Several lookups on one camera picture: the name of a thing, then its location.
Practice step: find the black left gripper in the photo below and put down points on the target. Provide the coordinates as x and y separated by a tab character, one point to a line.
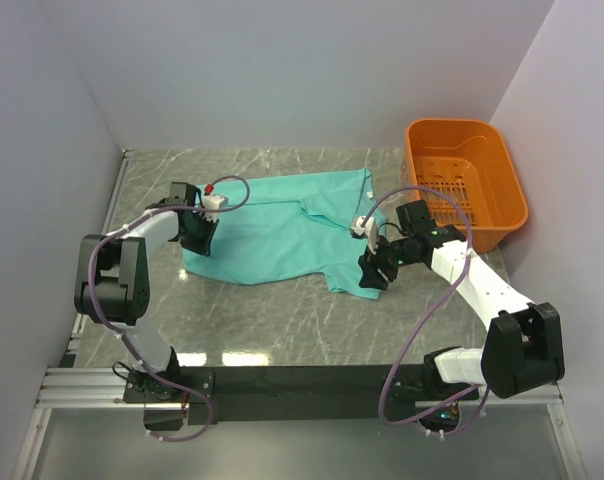
203	247

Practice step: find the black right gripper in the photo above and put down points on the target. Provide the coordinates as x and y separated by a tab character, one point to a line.
370	265

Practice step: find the teal t shirt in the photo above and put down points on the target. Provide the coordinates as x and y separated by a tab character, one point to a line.
285	227

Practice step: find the orange plastic basket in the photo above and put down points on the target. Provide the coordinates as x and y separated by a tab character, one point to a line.
468	161

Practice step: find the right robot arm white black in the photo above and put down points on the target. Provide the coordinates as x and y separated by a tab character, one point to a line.
523	349

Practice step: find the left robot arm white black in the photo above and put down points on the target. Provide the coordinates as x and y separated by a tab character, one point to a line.
113	282

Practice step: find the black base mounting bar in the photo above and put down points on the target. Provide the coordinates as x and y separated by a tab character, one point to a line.
281	393

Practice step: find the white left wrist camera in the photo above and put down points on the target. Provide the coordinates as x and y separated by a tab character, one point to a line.
212	203

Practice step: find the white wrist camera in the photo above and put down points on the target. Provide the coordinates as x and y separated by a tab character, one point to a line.
366	227
212	203

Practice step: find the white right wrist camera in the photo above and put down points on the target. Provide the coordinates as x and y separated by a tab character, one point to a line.
366	227

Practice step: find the aluminium frame rail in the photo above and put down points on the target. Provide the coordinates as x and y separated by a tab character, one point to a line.
523	349

